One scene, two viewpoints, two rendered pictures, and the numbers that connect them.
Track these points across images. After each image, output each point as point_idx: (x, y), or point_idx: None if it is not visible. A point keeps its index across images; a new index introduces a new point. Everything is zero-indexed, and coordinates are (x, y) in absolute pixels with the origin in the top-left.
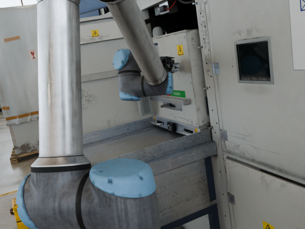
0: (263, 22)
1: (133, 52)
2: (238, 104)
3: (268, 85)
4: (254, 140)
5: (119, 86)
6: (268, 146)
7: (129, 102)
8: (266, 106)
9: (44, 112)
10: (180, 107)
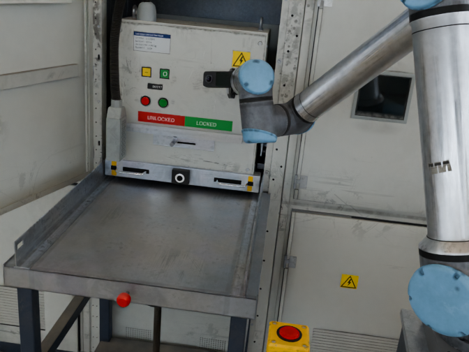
0: (410, 58)
1: (359, 81)
2: (340, 143)
3: (397, 124)
4: (357, 184)
5: (257, 121)
6: (376, 190)
7: (55, 135)
8: (388, 146)
9: None
10: (212, 145)
